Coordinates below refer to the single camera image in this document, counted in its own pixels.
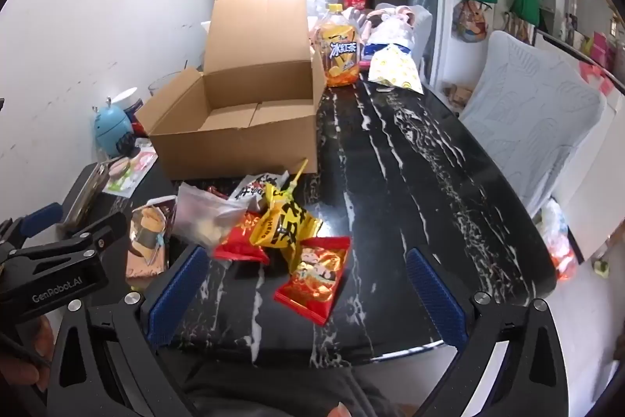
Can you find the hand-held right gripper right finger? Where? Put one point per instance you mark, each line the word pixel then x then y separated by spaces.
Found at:
pixel 437 299

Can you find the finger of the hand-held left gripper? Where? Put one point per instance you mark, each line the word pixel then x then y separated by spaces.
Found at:
pixel 97 234
pixel 44 216

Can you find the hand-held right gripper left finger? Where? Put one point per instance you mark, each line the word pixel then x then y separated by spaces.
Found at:
pixel 178 295

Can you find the brown sushi picture packet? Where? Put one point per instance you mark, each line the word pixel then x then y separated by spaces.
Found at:
pixel 146 246

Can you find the red snack packet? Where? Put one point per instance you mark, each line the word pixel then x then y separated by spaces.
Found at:
pixel 312 280
pixel 239 243

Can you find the frosted plastic bag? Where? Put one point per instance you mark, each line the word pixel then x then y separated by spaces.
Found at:
pixel 205 216

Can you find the yellow black snack packet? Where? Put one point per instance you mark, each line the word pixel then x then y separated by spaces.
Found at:
pixel 283 226

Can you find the white black snack packet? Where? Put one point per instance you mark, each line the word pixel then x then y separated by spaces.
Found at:
pixel 251 191

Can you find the brown cardboard box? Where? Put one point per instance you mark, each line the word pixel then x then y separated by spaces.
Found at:
pixel 234 153

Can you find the yellow stick lollipop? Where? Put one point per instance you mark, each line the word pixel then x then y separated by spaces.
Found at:
pixel 298 172

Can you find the person's left hand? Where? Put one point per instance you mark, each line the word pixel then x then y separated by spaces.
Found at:
pixel 22 348

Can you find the pink green packet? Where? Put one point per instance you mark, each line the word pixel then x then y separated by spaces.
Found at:
pixel 132 170

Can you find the black claw clip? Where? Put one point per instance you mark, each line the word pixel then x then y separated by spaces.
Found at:
pixel 126 143

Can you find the blue round gadget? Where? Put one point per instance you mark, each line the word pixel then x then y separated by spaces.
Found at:
pixel 110 129

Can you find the pink plastic bag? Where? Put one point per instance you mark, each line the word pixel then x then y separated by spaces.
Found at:
pixel 556 246

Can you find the white lidded jar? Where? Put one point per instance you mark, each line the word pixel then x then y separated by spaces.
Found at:
pixel 126 97

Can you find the clear glass cup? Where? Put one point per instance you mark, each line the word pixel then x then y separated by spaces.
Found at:
pixel 161 86

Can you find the grey covered chair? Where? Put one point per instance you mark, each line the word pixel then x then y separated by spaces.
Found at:
pixel 527 104

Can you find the smiley print paper bag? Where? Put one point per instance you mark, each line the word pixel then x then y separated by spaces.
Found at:
pixel 393 70

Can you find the white plastic bag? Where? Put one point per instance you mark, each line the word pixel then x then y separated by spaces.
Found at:
pixel 385 42

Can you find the yellow iced tea bottle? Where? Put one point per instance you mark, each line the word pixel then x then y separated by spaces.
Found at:
pixel 337 55

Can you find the patterned fabric bag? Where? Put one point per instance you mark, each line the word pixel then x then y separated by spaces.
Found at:
pixel 468 21

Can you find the pink gift box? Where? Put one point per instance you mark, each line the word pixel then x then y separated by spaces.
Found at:
pixel 599 48

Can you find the clear plastic container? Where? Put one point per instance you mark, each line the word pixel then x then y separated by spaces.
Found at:
pixel 320 1

